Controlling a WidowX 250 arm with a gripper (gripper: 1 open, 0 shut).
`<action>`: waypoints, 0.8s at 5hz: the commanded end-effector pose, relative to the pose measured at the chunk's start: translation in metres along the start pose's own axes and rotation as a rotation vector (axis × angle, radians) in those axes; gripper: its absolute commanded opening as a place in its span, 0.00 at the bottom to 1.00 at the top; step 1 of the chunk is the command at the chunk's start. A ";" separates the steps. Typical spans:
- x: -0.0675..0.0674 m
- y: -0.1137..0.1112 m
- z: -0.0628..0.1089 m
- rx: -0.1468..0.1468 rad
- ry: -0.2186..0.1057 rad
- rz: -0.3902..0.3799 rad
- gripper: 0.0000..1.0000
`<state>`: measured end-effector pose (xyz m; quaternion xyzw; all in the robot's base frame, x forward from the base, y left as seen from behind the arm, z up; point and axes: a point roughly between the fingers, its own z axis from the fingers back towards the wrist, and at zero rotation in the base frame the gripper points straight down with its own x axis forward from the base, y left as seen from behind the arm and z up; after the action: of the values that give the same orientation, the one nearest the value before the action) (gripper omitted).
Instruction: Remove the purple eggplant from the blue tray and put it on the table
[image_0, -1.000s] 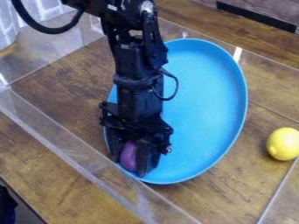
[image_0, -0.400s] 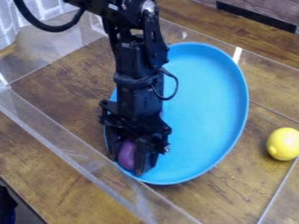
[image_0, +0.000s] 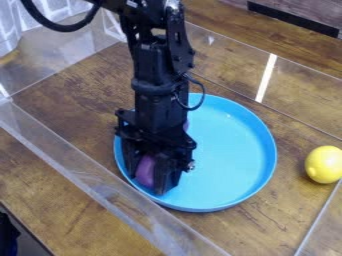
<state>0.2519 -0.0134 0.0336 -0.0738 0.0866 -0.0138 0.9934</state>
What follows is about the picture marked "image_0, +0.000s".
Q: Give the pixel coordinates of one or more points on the blue round plastic tray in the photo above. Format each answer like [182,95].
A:
[235,158]

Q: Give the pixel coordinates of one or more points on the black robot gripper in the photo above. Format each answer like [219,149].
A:
[154,125]

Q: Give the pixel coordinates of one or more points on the black bar in background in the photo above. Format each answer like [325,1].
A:
[293,19]

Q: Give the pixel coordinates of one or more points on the clear acrylic enclosure wall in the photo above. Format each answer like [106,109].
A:
[64,81]

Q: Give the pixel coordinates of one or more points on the yellow toy lemon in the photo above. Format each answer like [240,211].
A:
[323,164]

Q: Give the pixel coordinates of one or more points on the purple toy eggplant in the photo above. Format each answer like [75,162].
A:
[175,139]

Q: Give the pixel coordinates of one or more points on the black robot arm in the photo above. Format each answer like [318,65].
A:
[151,21]

